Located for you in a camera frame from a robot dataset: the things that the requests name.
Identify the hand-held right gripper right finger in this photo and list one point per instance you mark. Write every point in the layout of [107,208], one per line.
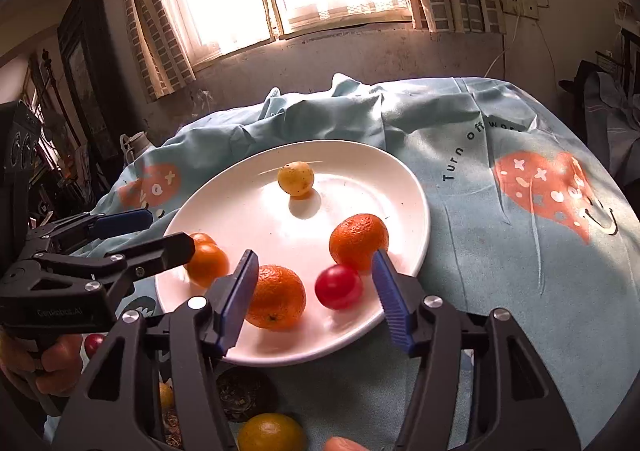
[392,303]

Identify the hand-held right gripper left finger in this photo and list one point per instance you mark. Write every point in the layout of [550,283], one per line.
[239,303]

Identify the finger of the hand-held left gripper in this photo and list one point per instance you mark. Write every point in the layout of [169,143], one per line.
[160,253]
[122,222]

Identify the orange mandarin with stem mark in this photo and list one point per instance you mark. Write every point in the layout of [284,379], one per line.
[277,298]

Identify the smooth orange fruit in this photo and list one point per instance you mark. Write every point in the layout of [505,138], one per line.
[204,238]
[209,267]

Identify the white round plate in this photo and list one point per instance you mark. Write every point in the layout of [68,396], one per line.
[240,211]

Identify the dark patterned bowl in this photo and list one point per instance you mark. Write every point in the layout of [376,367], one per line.
[245,398]

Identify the person's left hand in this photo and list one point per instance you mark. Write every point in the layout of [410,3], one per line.
[57,361]

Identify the red cherry tomato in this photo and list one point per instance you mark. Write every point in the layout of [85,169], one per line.
[338,287]

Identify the small red fruit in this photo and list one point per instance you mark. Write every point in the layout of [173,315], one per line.
[93,345]

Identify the white jug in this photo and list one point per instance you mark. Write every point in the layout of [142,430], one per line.
[136,145]

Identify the light blue printed tablecloth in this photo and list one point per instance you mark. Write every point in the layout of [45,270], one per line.
[500,281]

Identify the yellow orange citrus fruit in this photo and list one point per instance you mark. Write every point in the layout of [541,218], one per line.
[271,433]

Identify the small yellow round fruit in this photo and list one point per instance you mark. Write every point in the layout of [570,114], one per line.
[295,178]

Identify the dark wooden cabinet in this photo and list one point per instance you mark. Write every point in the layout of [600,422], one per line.
[87,71]

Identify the pile of grey clothing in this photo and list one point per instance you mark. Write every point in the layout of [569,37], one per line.
[610,116]

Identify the wall socket panel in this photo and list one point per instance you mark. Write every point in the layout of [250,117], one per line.
[519,5]

